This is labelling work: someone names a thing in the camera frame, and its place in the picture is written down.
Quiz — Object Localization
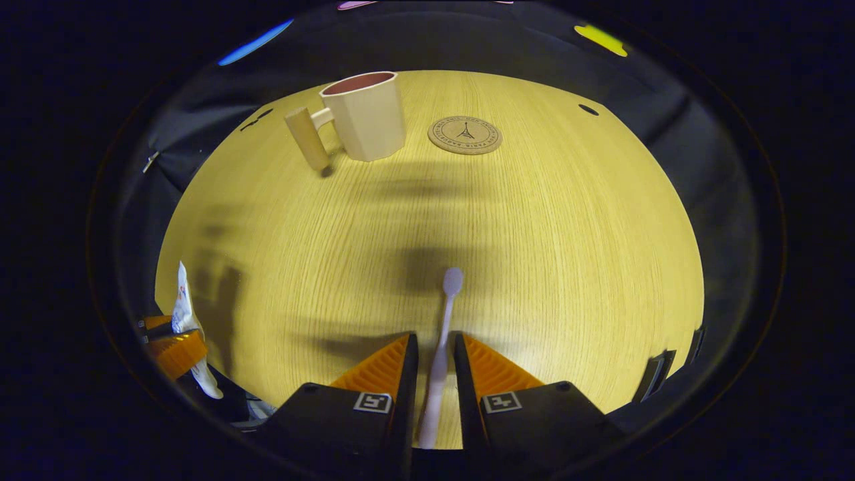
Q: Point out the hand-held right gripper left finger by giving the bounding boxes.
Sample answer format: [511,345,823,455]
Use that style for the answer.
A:
[257,332,419,481]

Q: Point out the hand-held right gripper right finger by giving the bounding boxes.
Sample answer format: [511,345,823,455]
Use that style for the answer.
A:
[454,332,625,481]

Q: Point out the white toothpaste tube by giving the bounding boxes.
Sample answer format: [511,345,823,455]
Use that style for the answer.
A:
[172,262,224,399]

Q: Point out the white toothbrush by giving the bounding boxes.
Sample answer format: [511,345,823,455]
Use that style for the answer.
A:
[417,267,465,450]

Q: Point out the round cork coaster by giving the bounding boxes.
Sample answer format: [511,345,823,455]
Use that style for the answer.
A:
[427,116,503,156]

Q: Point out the cream cup with wooden handle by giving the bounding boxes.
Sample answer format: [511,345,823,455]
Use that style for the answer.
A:
[285,71,407,178]

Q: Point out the wooden desktop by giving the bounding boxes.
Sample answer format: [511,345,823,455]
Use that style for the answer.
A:
[155,70,705,450]

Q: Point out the black backdrop cloth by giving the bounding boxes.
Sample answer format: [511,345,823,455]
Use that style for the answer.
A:
[110,0,762,428]

